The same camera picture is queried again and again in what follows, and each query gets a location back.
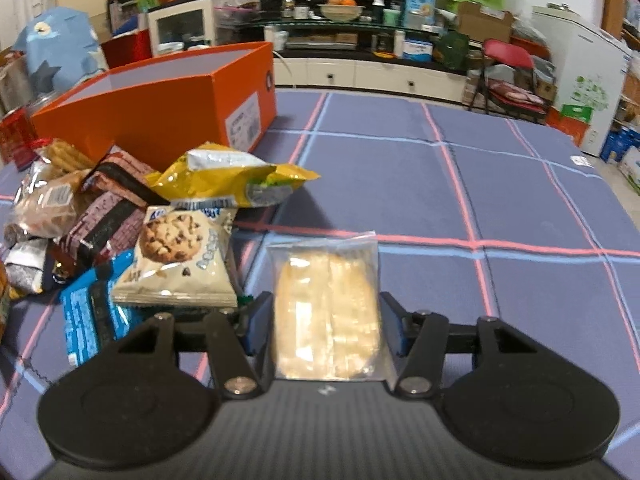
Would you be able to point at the red gift bag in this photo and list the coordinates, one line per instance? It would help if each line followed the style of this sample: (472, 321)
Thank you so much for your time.
(125, 47)

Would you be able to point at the yellow chip bag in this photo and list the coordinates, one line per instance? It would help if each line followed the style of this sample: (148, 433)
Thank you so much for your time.
(200, 180)

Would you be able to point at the blue and white box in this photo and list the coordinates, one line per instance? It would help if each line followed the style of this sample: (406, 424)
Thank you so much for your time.
(419, 7)

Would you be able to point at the brown cardboard box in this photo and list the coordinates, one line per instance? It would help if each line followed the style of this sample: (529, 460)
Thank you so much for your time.
(485, 22)

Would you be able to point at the red tin can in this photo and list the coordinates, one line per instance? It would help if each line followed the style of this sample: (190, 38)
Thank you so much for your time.
(15, 135)

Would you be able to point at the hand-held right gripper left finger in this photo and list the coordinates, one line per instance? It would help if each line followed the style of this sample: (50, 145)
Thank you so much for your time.
(262, 320)

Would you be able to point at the fruit bowl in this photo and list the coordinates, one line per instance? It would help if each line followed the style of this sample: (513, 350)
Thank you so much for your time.
(341, 10)

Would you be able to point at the clear bread packet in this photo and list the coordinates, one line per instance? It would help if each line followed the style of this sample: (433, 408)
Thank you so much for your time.
(45, 205)

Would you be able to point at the white television stand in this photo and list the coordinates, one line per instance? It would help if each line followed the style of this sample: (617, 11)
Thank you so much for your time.
(330, 72)

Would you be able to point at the brown brick-pattern packet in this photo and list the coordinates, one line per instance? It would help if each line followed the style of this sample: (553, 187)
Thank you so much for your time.
(120, 175)
(100, 230)

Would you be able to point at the orange cardboard box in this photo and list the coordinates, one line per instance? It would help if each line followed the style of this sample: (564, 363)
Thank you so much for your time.
(150, 110)

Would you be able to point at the gold wafer packet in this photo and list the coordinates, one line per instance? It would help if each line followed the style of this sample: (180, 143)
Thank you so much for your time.
(65, 155)

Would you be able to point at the green bag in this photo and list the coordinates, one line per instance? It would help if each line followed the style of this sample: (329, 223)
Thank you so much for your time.
(452, 50)

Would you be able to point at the blue star-print bag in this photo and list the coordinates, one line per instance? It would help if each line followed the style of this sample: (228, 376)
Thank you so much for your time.
(60, 40)

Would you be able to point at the purple plaid blanket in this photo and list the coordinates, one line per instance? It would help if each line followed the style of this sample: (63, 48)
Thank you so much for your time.
(400, 185)

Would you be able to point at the white chest freezer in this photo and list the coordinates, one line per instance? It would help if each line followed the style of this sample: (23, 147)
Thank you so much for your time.
(575, 60)

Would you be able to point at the blue snack packet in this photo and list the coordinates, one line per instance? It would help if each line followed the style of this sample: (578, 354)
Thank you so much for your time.
(80, 310)

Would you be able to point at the white countertop cabinet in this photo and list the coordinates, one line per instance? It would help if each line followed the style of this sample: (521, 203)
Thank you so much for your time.
(180, 25)

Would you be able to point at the clear cracker packet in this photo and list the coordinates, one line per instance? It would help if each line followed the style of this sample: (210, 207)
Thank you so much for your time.
(325, 310)

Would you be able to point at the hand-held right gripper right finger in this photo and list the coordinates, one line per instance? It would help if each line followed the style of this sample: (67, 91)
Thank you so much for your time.
(391, 325)

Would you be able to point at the silver snack packet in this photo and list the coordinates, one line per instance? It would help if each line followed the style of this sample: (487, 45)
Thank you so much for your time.
(25, 265)

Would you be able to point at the chocolate chip cookie packet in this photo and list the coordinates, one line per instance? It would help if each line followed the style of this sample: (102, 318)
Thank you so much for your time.
(170, 240)

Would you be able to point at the red folding chair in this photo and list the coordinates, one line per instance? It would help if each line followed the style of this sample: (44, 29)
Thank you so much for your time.
(507, 55)

